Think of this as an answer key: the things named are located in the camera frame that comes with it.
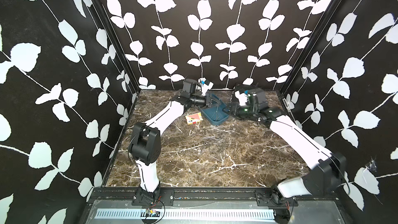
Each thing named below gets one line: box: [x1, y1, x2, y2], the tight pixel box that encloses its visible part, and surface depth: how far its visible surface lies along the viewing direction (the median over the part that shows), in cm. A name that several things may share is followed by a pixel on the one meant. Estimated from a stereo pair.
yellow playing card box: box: [185, 112, 204, 125], surface depth 105 cm
